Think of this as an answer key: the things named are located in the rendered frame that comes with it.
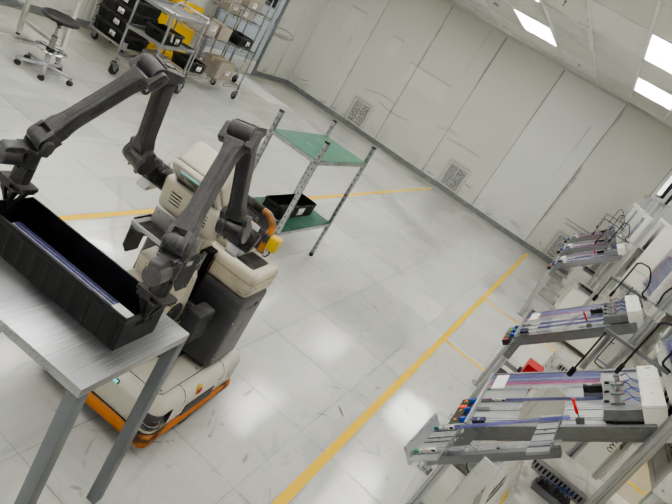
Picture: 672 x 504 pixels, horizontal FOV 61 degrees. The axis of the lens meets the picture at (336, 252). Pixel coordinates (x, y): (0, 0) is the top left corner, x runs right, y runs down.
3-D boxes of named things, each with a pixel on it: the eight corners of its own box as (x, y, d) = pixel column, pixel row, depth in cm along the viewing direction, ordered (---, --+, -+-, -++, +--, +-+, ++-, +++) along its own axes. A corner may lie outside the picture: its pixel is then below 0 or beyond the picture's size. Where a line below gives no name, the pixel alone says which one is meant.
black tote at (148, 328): (153, 332, 172) (167, 303, 168) (112, 351, 156) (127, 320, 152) (22, 225, 183) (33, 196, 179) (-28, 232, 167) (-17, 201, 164)
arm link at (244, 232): (275, 119, 173) (245, 107, 175) (255, 133, 162) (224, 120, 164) (250, 237, 198) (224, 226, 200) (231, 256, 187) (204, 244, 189)
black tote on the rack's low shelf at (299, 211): (275, 220, 429) (282, 208, 425) (259, 207, 434) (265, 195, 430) (311, 215, 481) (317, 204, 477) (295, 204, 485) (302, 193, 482)
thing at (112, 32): (84, 34, 731) (104, -23, 705) (110, 40, 773) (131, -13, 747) (119, 59, 716) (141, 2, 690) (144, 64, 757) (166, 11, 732)
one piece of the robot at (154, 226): (141, 244, 224) (163, 199, 216) (194, 286, 218) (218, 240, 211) (112, 252, 209) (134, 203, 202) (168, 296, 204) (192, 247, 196)
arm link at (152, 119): (193, 71, 179) (175, 51, 182) (157, 72, 169) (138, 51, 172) (153, 173, 206) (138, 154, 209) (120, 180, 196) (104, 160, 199)
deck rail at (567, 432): (465, 440, 237) (462, 426, 237) (466, 438, 239) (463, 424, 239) (660, 442, 206) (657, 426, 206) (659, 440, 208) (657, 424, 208)
